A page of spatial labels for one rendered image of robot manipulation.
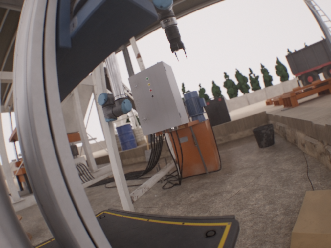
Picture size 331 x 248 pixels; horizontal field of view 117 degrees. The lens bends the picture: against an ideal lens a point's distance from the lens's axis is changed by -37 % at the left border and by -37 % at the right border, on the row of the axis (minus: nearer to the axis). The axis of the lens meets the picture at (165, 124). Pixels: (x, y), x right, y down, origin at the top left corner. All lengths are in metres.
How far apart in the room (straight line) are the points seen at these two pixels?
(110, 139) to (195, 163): 1.13
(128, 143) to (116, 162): 4.43
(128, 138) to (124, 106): 4.59
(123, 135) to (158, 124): 4.23
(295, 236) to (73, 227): 0.71
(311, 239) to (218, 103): 3.48
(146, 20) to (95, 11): 0.13
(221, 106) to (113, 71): 3.01
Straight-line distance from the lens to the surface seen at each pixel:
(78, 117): 4.26
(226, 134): 3.63
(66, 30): 0.44
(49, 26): 0.42
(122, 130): 5.65
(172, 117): 1.40
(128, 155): 4.72
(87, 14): 0.39
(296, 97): 3.22
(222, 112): 3.82
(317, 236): 0.72
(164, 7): 0.79
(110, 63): 1.20
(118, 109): 1.10
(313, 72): 9.07
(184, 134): 1.94
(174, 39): 0.91
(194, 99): 2.13
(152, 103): 1.48
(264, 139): 2.35
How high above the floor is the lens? 0.65
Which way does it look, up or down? 2 degrees up
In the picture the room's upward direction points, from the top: 17 degrees counter-clockwise
